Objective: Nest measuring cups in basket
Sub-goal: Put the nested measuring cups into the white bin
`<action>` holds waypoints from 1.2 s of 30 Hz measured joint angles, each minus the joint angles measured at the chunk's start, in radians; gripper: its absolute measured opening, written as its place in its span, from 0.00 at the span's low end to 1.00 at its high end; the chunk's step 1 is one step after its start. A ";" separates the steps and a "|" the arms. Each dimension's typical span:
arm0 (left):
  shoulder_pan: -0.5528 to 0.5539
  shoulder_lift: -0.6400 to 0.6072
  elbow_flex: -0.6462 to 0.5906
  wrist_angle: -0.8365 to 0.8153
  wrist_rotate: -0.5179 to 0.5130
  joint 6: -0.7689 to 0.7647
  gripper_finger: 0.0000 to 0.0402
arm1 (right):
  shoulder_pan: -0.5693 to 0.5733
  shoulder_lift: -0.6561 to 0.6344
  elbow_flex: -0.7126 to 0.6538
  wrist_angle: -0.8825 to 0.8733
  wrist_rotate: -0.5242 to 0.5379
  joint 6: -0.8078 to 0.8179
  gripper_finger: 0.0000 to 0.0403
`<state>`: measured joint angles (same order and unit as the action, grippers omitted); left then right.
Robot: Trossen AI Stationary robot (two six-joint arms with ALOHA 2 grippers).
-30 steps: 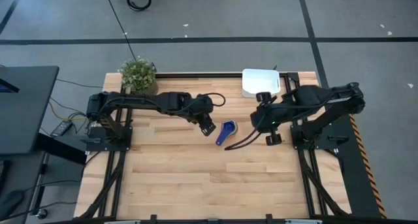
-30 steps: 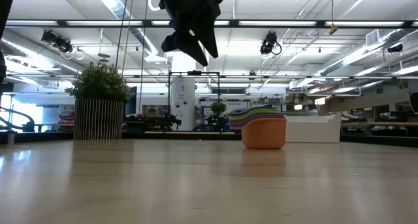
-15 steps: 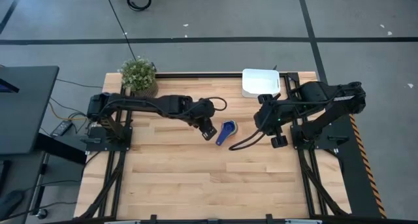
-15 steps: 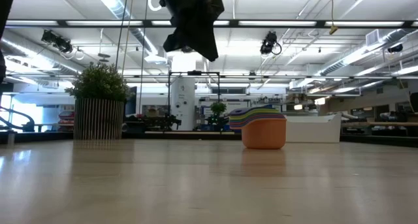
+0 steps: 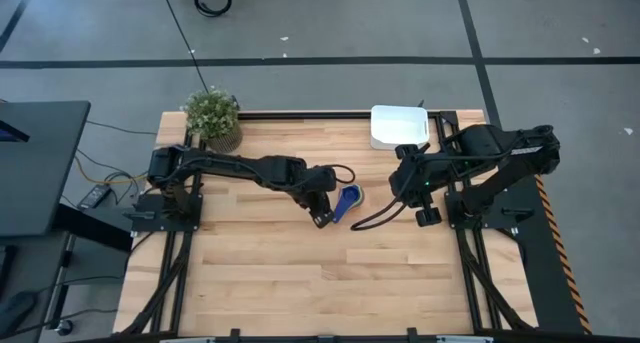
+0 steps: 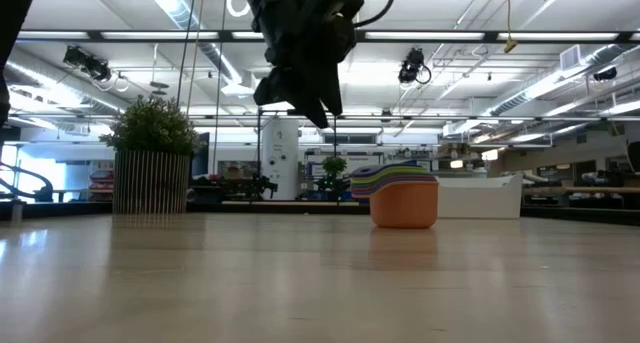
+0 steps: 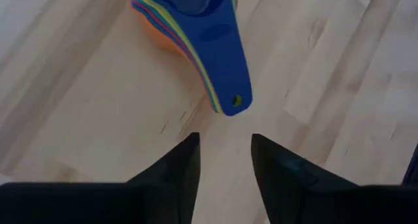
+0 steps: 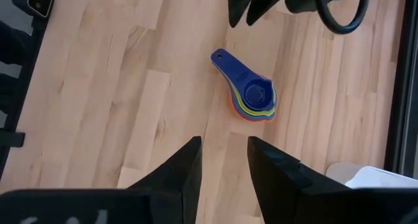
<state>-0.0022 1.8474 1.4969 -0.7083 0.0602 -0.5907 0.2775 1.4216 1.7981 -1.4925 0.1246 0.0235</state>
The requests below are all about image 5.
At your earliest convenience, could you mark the yellow floor cable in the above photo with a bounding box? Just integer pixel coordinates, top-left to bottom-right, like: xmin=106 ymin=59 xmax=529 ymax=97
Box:
xmin=73 ymin=155 xmax=150 ymax=185

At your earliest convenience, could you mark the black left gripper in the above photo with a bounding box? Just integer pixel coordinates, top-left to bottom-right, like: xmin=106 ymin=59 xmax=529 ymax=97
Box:
xmin=298 ymin=188 xmax=336 ymax=229

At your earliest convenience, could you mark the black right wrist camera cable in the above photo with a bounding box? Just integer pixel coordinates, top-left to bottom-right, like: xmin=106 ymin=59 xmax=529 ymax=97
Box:
xmin=349 ymin=142 xmax=431 ymax=233

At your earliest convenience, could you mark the long black floor cable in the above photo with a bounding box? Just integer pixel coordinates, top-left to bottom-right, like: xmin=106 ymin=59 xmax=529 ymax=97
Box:
xmin=158 ymin=0 xmax=210 ymax=93

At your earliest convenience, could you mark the coiled black cable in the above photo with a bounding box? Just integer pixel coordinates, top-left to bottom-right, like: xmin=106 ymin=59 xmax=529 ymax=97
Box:
xmin=193 ymin=0 xmax=233 ymax=18

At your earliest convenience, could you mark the black left wrist camera cable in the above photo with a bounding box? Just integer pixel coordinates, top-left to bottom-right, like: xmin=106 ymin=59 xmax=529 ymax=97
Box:
xmin=327 ymin=163 xmax=357 ymax=185

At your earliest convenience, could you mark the black power brick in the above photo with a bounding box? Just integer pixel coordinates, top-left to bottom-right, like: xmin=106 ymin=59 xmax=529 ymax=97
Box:
xmin=77 ymin=183 xmax=112 ymax=210

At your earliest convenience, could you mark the black table frame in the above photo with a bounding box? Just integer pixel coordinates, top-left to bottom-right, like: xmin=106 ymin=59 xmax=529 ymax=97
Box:
xmin=112 ymin=110 xmax=539 ymax=343

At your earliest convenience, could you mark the potted plant in slatted pot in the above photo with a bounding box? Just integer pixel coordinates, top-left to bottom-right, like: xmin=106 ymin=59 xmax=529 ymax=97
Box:
xmin=179 ymin=85 xmax=245 ymax=155

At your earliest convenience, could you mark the black desk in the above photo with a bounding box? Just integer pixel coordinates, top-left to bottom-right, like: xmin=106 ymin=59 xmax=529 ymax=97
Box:
xmin=0 ymin=100 xmax=92 ymax=239

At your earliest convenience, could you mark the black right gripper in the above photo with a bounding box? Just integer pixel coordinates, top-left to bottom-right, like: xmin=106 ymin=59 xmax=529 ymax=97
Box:
xmin=388 ymin=143 xmax=443 ymax=228

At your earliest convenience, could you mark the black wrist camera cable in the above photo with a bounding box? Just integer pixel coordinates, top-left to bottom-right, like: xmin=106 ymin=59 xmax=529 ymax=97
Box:
xmin=327 ymin=163 xmax=357 ymax=185
xmin=349 ymin=142 xmax=431 ymax=233

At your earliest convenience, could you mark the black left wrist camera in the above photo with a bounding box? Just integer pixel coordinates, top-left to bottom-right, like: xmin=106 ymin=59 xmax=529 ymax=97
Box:
xmin=314 ymin=166 xmax=338 ymax=192

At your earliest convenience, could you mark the white plastic basket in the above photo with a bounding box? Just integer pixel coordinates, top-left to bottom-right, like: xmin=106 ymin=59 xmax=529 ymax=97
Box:
xmin=369 ymin=104 xmax=431 ymax=152

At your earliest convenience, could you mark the green measuring cup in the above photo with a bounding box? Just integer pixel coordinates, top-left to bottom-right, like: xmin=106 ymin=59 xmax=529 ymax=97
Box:
xmin=348 ymin=184 xmax=366 ymax=210

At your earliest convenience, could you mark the black platform with hazard stripes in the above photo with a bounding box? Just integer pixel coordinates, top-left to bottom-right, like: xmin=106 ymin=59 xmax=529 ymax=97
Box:
xmin=499 ymin=175 xmax=594 ymax=334

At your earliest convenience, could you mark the dark blue measuring cup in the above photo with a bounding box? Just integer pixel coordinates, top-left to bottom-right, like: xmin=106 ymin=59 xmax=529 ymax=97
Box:
xmin=331 ymin=185 xmax=362 ymax=225

